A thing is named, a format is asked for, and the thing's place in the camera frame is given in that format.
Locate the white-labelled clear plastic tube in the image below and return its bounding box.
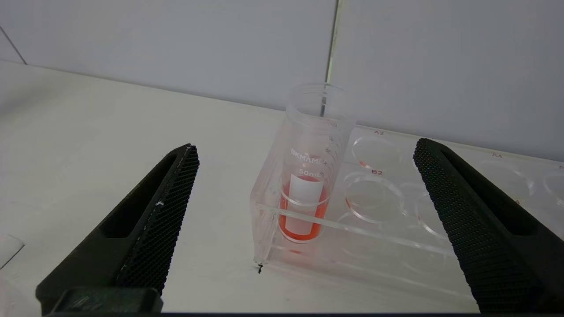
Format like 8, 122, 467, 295
278, 83, 356, 244

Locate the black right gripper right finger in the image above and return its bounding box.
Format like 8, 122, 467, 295
413, 138, 564, 314

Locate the clear acrylic tube rack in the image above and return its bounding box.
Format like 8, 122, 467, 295
250, 125, 564, 304

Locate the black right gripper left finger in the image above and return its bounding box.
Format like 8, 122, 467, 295
36, 144, 200, 315

